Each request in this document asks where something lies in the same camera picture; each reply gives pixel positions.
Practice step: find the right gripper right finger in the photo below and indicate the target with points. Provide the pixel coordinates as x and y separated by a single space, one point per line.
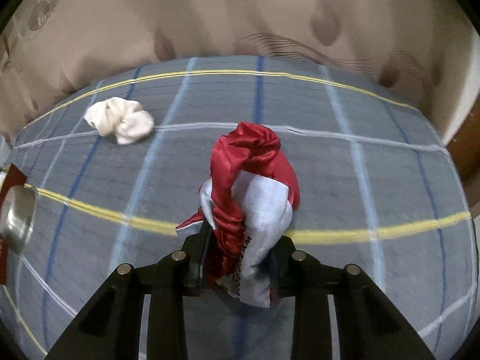
282 261

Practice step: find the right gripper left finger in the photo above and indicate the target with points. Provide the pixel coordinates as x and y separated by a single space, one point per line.
199 248

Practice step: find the red and white satin cloth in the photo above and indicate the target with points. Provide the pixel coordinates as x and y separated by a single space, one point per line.
248 200

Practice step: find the grey plaid tablecloth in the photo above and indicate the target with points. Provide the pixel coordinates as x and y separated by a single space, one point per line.
377 188

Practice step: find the cream crumpled cloth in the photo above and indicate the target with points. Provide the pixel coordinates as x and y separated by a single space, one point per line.
126 120

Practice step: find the beige leaf-print curtain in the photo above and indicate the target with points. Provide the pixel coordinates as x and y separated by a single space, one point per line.
426 50

